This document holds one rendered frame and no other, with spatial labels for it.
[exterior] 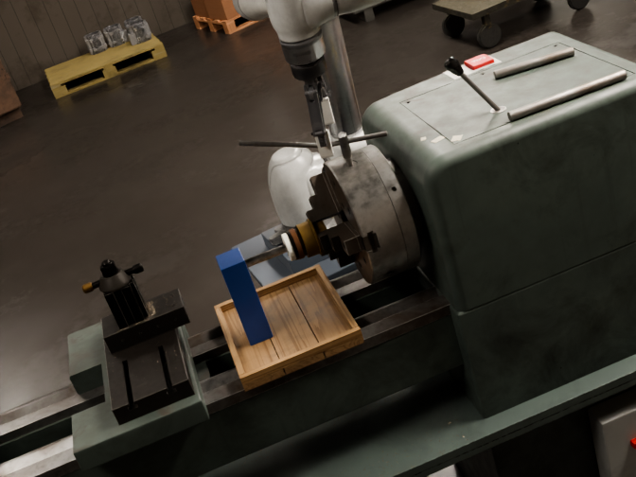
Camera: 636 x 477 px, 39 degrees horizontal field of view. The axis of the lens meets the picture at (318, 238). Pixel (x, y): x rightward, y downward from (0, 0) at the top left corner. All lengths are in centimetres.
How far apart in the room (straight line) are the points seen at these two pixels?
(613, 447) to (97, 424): 129
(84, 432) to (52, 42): 758
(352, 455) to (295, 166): 86
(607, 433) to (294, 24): 130
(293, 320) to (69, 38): 745
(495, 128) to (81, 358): 117
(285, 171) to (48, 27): 694
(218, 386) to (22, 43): 750
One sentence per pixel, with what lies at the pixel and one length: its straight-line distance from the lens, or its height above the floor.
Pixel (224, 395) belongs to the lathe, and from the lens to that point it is 214.
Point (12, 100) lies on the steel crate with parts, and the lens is 839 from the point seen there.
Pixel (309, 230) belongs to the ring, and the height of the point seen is 111.
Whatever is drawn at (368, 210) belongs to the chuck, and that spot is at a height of 116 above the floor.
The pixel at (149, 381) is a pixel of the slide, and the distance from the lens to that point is 210.
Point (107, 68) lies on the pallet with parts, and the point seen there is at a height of 9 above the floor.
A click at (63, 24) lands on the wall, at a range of 947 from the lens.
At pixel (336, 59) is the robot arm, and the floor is 133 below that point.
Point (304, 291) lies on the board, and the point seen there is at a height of 89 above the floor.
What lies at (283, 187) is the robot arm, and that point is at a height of 99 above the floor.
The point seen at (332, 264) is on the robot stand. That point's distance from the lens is 271.
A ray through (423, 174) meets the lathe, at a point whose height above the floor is 122.
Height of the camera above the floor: 208
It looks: 28 degrees down
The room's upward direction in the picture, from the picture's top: 18 degrees counter-clockwise
